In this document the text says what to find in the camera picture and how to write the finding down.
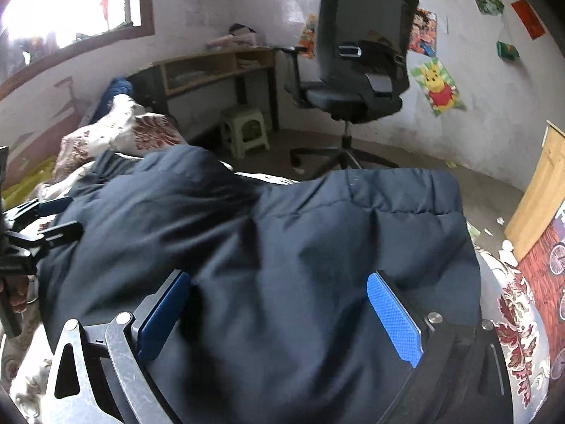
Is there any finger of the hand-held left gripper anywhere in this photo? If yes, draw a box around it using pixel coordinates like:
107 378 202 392
4 196 74 227
26 221 84 252

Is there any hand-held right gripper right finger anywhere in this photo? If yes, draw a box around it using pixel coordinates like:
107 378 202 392
367 270 515 424

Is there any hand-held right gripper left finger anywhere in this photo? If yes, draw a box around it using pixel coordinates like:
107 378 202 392
42 269 191 424

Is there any dark navy padded jacket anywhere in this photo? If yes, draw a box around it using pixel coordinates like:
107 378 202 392
37 146 515 424

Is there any person's left hand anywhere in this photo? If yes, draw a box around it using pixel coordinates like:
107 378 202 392
0 275 31 315

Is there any yellow cloth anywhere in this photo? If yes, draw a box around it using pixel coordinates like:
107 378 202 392
2 159 56 206

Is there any floral printed blanket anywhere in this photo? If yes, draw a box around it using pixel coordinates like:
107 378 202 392
0 95 565 424

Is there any crumpled white paper scrap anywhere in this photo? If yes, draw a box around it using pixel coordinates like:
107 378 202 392
498 238 517 266

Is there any red bicycle print cloth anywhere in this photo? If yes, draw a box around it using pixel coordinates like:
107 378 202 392
516 218 565 363

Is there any wooden board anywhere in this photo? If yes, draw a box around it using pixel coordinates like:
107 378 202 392
504 120 565 260

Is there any window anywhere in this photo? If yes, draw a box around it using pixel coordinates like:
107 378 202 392
0 0 155 80

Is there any green plastic stool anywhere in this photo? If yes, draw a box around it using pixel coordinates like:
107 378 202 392
220 107 271 159

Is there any wooden desk with shelf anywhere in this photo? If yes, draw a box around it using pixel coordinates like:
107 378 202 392
126 46 281 142

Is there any cloth pile on desk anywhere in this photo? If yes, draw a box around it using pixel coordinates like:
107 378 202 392
207 23 259 49

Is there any black office chair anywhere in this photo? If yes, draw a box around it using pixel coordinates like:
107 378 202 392
274 0 420 171

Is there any red paper sheet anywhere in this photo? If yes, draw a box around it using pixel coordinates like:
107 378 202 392
511 0 547 40

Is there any yellow bear wall poster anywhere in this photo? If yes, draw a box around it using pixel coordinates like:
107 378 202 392
410 58 466 118

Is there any white wall paper sheet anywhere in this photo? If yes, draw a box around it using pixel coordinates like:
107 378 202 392
183 0 208 27

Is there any cartoon fighter wall poster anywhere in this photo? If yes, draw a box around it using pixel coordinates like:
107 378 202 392
408 8 438 57

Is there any small colourful wall poster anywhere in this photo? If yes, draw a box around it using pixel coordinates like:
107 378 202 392
300 13 319 59

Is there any green wall picture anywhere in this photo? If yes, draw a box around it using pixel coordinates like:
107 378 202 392
474 0 505 17

